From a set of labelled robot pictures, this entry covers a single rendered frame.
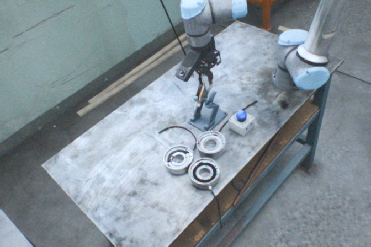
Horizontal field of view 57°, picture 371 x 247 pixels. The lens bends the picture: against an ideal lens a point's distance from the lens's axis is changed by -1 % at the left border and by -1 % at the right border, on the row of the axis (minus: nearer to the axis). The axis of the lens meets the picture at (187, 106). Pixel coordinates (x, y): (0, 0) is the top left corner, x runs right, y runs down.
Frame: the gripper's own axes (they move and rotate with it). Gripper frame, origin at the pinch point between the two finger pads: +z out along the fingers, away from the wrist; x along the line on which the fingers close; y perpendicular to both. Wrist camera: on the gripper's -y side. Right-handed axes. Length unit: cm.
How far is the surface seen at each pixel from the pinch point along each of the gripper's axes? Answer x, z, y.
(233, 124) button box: -12.4, 12.7, -0.1
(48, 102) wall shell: 149, 78, -22
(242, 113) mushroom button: -13.7, 9.1, 3.6
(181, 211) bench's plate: -19.4, 13.8, -36.8
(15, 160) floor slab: 138, 93, -66
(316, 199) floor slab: -37, 99, 34
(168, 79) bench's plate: 30.6, 17.0, 6.7
